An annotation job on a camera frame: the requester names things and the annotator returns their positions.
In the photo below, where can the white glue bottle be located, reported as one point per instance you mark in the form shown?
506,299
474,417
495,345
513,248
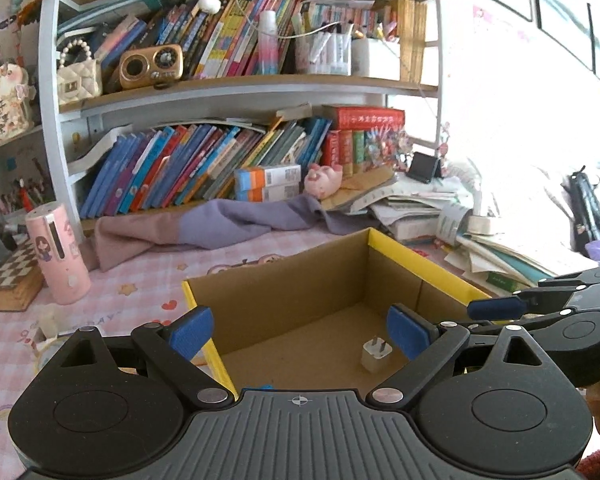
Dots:
51,321

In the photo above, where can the rolled printed paper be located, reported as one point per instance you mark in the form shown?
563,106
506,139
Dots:
452,225

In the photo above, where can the cream quilted pearl handbag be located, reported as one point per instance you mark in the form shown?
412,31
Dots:
77,80

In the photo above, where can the black phone stand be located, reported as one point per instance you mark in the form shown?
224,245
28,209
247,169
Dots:
424,167

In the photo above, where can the small blue object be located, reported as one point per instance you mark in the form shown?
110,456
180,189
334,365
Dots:
259,387

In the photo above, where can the row of colourful books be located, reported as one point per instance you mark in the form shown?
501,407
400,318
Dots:
195,165

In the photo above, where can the purple and mauve cloth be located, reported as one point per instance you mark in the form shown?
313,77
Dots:
220,225

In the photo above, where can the green hardcover book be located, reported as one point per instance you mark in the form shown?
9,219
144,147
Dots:
358,152

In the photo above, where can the white heart pendant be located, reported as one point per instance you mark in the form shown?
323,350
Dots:
211,4

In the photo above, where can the black umbrella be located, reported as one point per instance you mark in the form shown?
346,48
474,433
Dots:
590,210

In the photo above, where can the white side shelf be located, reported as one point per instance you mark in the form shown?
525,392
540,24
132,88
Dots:
10,152

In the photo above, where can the red hardcover book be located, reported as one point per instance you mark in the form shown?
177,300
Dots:
346,152
332,152

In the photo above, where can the white storage box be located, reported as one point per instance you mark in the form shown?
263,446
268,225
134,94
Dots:
375,60

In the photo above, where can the pink pig plush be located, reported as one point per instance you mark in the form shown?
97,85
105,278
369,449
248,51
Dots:
322,180

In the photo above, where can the bent white paperback book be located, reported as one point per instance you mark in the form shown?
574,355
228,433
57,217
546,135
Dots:
97,147

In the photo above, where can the colourful cartoon packet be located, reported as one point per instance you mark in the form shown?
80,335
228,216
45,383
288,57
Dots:
385,147

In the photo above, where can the brown cardboard sheet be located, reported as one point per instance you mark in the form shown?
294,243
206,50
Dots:
365,185

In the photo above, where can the wooden chess box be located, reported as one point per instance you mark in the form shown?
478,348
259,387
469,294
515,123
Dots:
10,280

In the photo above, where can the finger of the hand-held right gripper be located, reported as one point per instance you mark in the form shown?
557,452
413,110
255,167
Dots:
535,321
495,307

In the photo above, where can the pink and white figurine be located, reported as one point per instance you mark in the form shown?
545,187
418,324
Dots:
5,105

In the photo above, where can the pile of papers and books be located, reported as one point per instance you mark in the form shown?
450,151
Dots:
480,260

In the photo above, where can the white lamp stand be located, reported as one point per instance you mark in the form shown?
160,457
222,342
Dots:
482,222

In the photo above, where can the white charger plug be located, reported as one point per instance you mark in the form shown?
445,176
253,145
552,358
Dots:
376,356

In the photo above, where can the thick red dictionary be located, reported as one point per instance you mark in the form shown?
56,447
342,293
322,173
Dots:
365,117

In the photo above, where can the orange and blue carton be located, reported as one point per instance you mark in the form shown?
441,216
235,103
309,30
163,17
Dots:
267,193
267,175

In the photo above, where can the clear pen holder with markers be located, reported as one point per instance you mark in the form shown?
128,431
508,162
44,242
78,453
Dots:
325,52

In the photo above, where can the white bookshelf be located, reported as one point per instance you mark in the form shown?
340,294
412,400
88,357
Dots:
230,87

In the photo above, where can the tan ribbed book set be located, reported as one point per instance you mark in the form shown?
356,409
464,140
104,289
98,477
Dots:
412,40

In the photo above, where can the row of children's books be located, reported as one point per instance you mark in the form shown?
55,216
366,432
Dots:
215,40

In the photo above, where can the yellow cardboard box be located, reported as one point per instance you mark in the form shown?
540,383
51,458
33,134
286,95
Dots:
305,285

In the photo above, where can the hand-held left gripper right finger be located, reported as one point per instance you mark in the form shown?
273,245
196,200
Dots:
406,332

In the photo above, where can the bunch of pens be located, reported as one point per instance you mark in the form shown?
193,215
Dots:
22,195

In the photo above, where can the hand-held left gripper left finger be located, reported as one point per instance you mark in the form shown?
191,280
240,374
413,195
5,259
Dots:
192,329

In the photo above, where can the pink cylindrical humidifier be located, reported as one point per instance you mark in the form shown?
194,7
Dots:
57,255

